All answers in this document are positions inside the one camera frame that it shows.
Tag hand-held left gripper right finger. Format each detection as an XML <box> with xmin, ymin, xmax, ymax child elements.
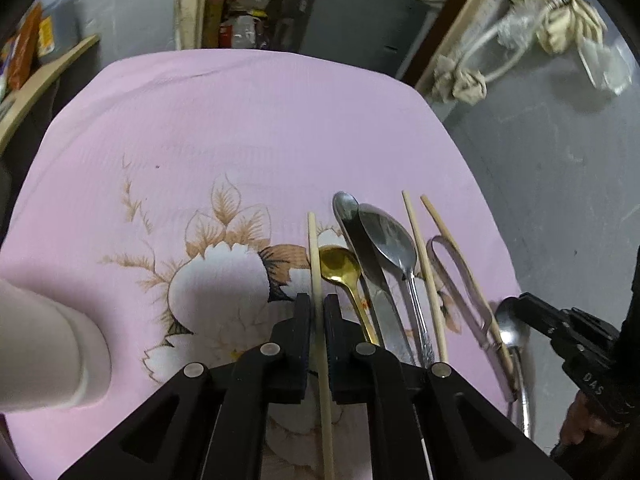
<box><xmin>322</xmin><ymin>294</ymin><xmax>573</xmax><ymax>480</ymax></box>

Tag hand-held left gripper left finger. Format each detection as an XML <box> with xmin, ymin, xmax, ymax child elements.
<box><xmin>57</xmin><ymin>292</ymin><xmax>313</xmax><ymax>480</ymax></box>

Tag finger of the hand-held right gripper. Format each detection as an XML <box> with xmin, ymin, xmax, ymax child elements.
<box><xmin>510</xmin><ymin>292</ymin><xmax>567</xmax><ymax>337</ymax></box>

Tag small steel spoon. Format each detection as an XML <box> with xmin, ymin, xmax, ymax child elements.
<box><xmin>494</xmin><ymin>296</ymin><xmax>533</xmax><ymax>441</ymax></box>

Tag steel table knife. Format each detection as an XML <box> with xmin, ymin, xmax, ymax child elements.
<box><xmin>332</xmin><ymin>191</ymin><xmax>418</xmax><ymax>367</ymax></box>

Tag wooden chopstick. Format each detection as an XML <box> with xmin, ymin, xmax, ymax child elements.
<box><xmin>307</xmin><ymin>211</ymin><xmax>336</xmax><ymax>480</ymax></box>
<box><xmin>420</xmin><ymin>194</ymin><xmax>517</xmax><ymax>376</ymax></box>
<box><xmin>401</xmin><ymin>190</ymin><xmax>448</xmax><ymax>364</ymax></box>

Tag metal tongs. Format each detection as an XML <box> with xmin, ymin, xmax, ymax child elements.
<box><xmin>426</xmin><ymin>235</ymin><xmax>518</xmax><ymax>403</ymax></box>

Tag large steel spoon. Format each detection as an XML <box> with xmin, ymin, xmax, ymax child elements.
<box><xmin>358</xmin><ymin>203</ymin><xmax>437</xmax><ymax>367</ymax></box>

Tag white utensil holder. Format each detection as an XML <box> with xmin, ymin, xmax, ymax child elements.
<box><xmin>0</xmin><ymin>275</ymin><xmax>113</xmax><ymax>413</ymax></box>

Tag person's right hand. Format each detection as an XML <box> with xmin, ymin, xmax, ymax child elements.
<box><xmin>550</xmin><ymin>389</ymin><xmax>621</xmax><ymax>458</ymax></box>

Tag gold spoon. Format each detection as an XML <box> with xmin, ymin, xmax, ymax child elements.
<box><xmin>318</xmin><ymin>244</ymin><xmax>382</xmax><ymax>348</ymax></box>

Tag pink floral tablecloth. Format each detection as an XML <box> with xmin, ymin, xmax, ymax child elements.
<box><xmin>0</xmin><ymin>49</ymin><xmax>516</xmax><ymax>480</ymax></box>

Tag knotted cream cloth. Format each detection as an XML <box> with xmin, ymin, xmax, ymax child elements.
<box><xmin>432</xmin><ymin>55</ymin><xmax>488</xmax><ymax>106</ymax></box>

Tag large clear plastic bag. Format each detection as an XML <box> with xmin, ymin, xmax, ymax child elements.
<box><xmin>577</xmin><ymin>35</ymin><xmax>632</xmax><ymax>97</ymax></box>

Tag beige rubber gloves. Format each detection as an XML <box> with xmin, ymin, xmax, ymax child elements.
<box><xmin>507</xmin><ymin>0</ymin><xmax>608</xmax><ymax>56</ymax></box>

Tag small clear plastic bag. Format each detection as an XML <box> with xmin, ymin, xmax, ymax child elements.
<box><xmin>497</xmin><ymin>7</ymin><xmax>533</xmax><ymax>48</ymax></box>

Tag white plastic jug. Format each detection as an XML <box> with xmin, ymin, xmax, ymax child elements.
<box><xmin>232</xmin><ymin>12</ymin><xmax>262</xmax><ymax>49</ymax></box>

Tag grey washing machine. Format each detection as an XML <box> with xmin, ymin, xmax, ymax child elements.
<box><xmin>265</xmin><ymin>0</ymin><xmax>433</xmax><ymax>83</ymax></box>

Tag wooden counter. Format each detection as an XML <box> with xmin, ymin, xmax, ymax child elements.
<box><xmin>0</xmin><ymin>34</ymin><xmax>101</xmax><ymax>153</ymax></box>

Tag orange-brown packet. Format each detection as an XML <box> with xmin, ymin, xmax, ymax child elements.
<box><xmin>9</xmin><ymin>4</ymin><xmax>43</xmax><ymax>90</ymax></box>

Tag white hose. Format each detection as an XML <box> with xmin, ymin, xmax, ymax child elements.
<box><xmin>462</xmin><ymin>0</ymin><xmax>581</xmax><ymax>83</ymax></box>

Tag worn wooden door frame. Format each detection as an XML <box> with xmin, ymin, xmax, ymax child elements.
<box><xmin>172</xmin><ymin>0</ymin><xmax>513</xmax><ymax>98</ymax></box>

